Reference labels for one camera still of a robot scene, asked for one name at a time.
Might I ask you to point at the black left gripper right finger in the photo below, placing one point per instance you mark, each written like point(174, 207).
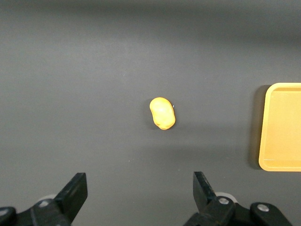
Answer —
point(203, 193)

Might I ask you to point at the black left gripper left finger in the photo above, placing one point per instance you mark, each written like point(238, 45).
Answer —
point(70, 195)

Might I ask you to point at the yellow potato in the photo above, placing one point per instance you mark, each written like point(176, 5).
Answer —
point(162, 113)

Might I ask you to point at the yellow plastic tray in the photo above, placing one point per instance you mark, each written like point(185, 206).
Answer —
point(282, 127)

